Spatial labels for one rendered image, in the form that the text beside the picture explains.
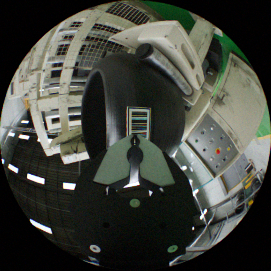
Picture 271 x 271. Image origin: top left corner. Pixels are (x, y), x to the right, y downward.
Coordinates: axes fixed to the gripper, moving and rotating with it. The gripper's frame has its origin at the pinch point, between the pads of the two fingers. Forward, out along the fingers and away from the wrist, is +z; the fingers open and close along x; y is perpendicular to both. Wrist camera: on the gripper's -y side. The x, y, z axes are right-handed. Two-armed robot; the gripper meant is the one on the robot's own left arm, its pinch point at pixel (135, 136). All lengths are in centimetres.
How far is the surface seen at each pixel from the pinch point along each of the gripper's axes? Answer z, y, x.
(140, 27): 11.3, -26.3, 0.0
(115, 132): 3.8, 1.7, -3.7
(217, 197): 6, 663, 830
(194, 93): 27.7, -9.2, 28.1
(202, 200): 76, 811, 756
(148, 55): 6.9, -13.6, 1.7
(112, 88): 7.1, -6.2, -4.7
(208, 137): 38, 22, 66
